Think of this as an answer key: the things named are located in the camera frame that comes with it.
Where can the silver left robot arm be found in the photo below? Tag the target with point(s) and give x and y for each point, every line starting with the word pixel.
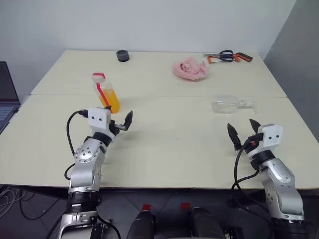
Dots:
pixel 84 154

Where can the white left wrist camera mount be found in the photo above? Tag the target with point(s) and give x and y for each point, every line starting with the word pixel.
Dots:
pixel 98 119

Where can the pink fluffy cloth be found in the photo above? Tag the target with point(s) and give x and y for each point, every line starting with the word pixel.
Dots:
pixel 190 69

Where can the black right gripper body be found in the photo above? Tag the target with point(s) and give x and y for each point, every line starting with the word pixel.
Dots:
pixel 256 139

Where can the dark laptop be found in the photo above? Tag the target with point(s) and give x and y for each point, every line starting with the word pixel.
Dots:
pixel 7 94

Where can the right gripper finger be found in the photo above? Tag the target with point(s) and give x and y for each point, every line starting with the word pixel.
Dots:
pixel 234 137
pixel 254 125

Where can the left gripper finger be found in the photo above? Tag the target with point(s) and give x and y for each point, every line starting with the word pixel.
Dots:
pixel 108 107
pixel 127 120

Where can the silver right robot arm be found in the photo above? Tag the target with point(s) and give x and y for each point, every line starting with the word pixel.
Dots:
pixel 279 174

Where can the dark rounded shape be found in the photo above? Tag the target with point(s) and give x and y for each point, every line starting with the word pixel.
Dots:
pixel 204 224
pixel 142 225

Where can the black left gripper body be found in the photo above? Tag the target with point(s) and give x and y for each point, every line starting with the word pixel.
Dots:
pixel 114 127

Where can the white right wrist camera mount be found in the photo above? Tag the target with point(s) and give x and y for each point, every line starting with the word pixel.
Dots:
pixel 271 135

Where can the black tape roll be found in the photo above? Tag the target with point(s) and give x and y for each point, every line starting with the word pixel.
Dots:
pixel 122 56

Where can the orange juice bottle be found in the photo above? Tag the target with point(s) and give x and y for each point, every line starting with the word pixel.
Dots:
pixel 111 98

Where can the clear bottle cap red tape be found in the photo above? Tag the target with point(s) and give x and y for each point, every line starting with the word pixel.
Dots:
pixel 99 77

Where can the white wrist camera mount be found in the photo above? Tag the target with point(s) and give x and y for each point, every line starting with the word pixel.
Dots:
pixel 98 119
pixel 271 135

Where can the clear wine glass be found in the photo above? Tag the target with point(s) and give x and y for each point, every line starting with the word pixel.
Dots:
pixel 224 104

